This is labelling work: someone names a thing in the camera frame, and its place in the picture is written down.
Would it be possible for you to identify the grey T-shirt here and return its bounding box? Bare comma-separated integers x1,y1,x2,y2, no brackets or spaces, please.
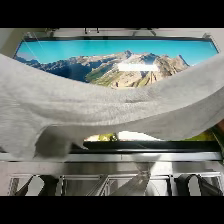
0,52,224,161

